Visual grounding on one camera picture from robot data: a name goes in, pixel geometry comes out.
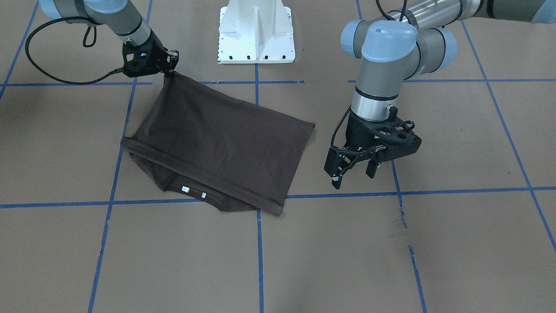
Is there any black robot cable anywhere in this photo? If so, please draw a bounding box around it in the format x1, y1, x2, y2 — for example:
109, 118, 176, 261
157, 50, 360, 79
25, 17, 131, 85

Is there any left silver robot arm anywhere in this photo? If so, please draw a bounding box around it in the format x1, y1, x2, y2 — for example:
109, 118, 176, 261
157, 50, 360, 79
324, 0, 556, 190

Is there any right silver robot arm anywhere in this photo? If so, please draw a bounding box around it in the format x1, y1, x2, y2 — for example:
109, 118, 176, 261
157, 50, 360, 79
25, 0, 179, 83

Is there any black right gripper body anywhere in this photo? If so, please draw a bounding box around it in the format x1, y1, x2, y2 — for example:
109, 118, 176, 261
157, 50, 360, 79
122, 33, 179, 78

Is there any dark brown t-shirt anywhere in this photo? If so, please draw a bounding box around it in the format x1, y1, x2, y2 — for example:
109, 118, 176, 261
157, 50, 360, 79
121, 72, 314, 216

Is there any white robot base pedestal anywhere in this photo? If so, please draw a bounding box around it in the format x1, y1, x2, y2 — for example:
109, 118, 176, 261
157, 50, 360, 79
217, 0, 296, 65

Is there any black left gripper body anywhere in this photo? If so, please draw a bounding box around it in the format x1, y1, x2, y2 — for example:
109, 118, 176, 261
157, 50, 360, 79
324, 111, 422, 177

